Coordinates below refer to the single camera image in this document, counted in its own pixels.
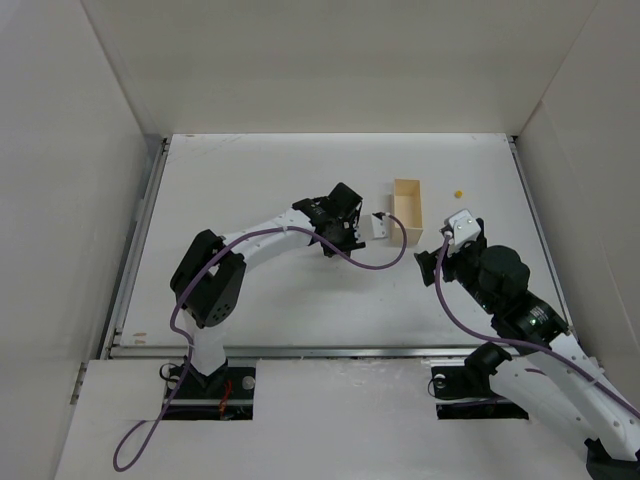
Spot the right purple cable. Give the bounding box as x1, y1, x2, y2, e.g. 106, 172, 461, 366
433, 229, 640, 419

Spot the aluminium front rail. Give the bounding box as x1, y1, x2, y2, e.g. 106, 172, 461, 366
109, 344, 584, 359

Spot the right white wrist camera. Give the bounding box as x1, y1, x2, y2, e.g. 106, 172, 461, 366
440, 209, 482, 257

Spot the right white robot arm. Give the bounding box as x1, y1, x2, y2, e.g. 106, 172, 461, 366
415, 210, 639, 479

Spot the aluminium rail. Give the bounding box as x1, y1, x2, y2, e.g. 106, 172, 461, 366
109, 344, 584, 359
506, 135, 582, 346
93, 136, 171, 360

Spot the cream wooden box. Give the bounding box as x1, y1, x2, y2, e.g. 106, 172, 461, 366
385, 179, 423, 248

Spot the aluminium right rail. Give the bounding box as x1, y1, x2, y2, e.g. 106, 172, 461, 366
506, 135, 582, 346

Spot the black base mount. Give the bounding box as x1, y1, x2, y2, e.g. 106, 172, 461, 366
162, 365, 257, 421
427, 365, 529, 420

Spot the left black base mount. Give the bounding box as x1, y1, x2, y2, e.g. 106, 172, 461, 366
162, 365, 257, 421

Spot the purple cable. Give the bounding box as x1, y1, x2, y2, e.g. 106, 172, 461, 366
113, 214, 408, 472
433, 229, 640, 419

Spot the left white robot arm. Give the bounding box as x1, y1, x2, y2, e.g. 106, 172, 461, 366
170, 182, 365, 391

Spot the aluminium left rail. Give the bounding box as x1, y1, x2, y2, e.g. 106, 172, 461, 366
93, 136, 171, 360

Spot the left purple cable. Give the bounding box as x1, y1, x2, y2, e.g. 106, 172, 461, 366
113, 214, 408, 472

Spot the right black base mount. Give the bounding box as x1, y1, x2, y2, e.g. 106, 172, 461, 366
427, 365, 529, 420

